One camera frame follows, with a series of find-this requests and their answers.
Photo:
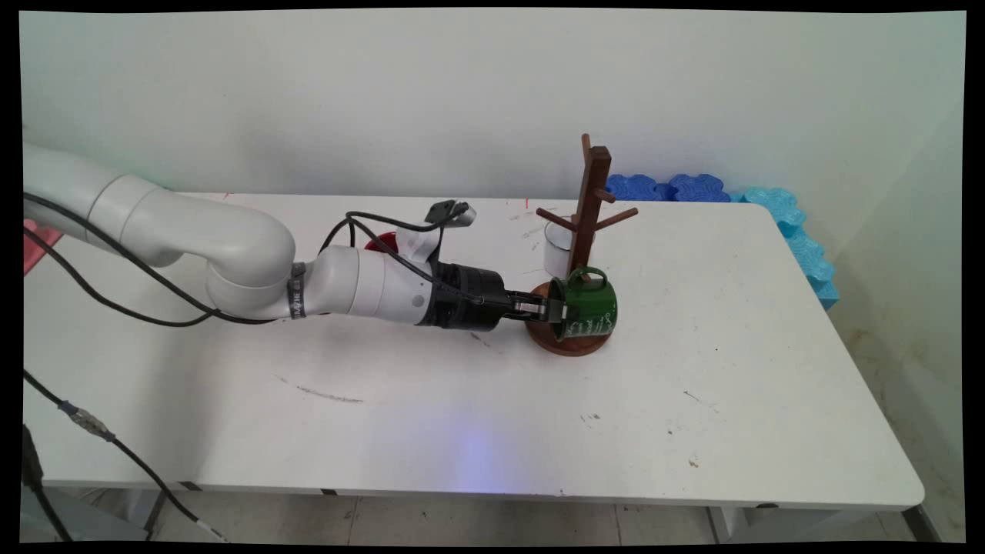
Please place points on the dark blue foam mat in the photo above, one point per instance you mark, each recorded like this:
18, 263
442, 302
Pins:
635, 187
699, 188

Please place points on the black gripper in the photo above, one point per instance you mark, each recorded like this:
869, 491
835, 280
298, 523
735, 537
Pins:
465, 296

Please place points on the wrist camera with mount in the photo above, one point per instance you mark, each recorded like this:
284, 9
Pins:
450, 211

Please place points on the grey table leg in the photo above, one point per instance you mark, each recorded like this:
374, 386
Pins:
92, 519
777, 523

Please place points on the white enamel mug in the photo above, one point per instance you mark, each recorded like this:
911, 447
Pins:
555, 258

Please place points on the green enamel mug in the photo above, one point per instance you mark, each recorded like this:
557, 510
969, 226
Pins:
592, 304

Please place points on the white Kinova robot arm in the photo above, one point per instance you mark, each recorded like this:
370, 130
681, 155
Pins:
223, 246

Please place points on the wooden mug tree stand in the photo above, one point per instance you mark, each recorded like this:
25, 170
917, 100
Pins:
592, 192

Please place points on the red enamel mug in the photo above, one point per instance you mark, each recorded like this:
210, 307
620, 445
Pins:
381, 245

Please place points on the light blue foam mat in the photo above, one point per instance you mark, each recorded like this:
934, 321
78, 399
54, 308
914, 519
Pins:
800, 246

